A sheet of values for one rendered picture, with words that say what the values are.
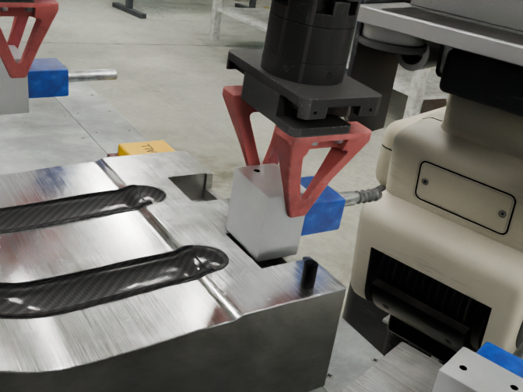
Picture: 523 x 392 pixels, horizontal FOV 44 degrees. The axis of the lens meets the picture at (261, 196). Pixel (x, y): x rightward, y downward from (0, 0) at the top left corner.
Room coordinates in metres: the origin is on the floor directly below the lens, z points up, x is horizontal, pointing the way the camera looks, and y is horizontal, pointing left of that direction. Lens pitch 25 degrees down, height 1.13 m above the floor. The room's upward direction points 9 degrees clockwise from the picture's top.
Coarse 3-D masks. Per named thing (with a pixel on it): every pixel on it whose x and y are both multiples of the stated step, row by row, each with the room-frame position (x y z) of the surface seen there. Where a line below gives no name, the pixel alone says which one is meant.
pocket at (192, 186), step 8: (184, 176) 0.54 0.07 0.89; (192, 176) 0.54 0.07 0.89; (200, 176) 0.55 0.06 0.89; (208, 176) 0.55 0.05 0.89; (176, 184) 0.53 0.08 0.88; (184, 184) 0.54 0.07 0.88; (192, 184) 0.54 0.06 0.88; (200, 184) 0.55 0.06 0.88; (208, 184) 0.55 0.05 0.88; (184, 192) 0.54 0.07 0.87; (192, 192) 0.54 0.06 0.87; (200, 192) 0.55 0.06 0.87; (208, 192) 0.54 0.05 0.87; (216, 192) 0.54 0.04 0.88; (192, 200) 0.54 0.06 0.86; (200, 200) 0.55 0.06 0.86; (208, 200) 0.54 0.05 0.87
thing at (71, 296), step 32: (96, 192) 0.48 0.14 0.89; (128, 192) 0.49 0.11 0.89; (160, 192) 0.50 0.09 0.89; (0, 224) 0.42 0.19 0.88; (32, 224) 0.43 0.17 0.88; (160, 256) 0.40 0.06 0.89; (192, 256) 0.41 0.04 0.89; (224, 256) 0.41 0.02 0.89; (0, 288) 0.33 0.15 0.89; (32, 288) 0.34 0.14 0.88; (64, 288) 0.35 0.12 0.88; (96, 288) 0.36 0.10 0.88; (128, 288) 0.36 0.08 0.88; (160, 288) 0.36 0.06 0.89
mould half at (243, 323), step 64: (0, 192) 0.47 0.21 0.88; (64, 192) 0.48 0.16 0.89; (0, 256) 0.37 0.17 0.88; (64, 256) 0.38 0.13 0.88; (128, 256) 0.39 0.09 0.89; (0, 320) 0.30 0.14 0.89; (64, 320) 0.32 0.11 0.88; (128, 320) 0.32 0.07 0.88; (192, 320) 0.33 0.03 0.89; (256, 320) 0.35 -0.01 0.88; (320, 320) 0.38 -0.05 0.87; (0, 384) 0.25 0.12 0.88; (64, 384) 0.27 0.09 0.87; (128, 384) 0.30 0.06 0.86; (192, 384) 0.32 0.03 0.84; (256, 384) 0.35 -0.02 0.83; (320, 384) 0.39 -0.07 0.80
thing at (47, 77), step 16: (16, 48) 0.62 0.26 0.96; (0, 64) 0.57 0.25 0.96; (32, 64) 0.61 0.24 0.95; (48, 64) 0.62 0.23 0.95; (0, 80) 0.57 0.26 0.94; (16, 80) 0.58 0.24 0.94; (32, 80) 0.59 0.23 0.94; (48, 80) 0.60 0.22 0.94; (64, 80) 0.61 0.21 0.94; (80, 80) 0.64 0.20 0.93; (96, 80) 0.65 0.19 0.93; (0, 96) 0.57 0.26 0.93; (16, 96) 0.58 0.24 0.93; (32, 96) 0.59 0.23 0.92; (48, 96) 0.60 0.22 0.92; (0, 112) 0.57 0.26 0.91; (16, 112) 0.58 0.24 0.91
